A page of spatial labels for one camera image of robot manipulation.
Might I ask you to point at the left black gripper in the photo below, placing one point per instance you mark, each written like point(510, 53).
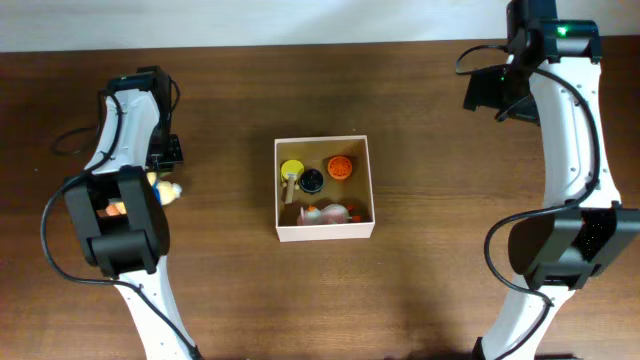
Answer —
point(177, 159)

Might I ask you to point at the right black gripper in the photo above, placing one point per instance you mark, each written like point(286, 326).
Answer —
point(480, 89)

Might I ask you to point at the tan plush bunny blue scarf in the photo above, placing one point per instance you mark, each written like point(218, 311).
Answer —
point(165, 192)

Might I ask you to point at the yellow rattle drum toy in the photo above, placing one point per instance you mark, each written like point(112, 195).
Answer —
point(291, 170)

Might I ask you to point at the black round cap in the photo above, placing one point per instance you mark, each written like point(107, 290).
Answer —
point(311, 181)

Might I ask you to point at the white cardboard box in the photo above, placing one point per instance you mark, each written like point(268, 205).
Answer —
point(354, 192)

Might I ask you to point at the orange lattice ball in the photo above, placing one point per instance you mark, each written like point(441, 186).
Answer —
point(339, 167)

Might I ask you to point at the pink duck toy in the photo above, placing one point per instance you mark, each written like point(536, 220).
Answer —
point(329, 215)

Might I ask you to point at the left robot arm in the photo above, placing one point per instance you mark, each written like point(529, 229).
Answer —
point(131, 250)

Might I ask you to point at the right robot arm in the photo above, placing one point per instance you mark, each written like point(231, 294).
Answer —
point(551, 79)

